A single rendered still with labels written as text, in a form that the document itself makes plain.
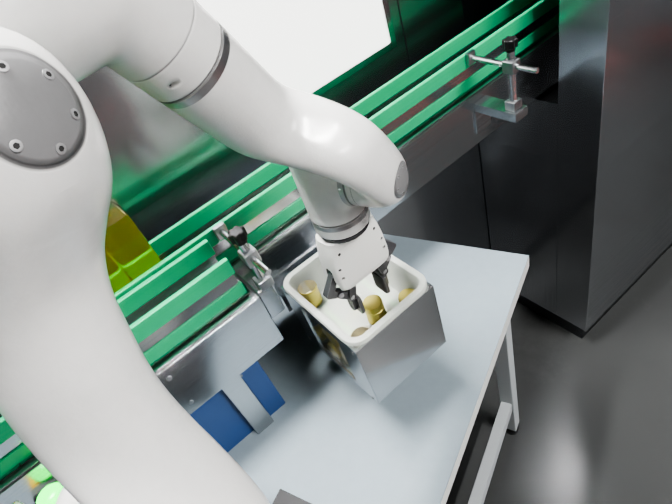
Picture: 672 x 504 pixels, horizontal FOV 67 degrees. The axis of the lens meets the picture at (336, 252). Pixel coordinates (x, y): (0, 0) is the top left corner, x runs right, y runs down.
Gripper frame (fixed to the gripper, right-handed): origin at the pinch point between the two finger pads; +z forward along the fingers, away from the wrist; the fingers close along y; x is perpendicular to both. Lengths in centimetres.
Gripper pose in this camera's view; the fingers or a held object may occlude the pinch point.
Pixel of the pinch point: (368, 291)
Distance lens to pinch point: 85.2
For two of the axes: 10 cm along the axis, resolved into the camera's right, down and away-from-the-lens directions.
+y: -7.6, 5.8, -2.9
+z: 2.8, 7.0, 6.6
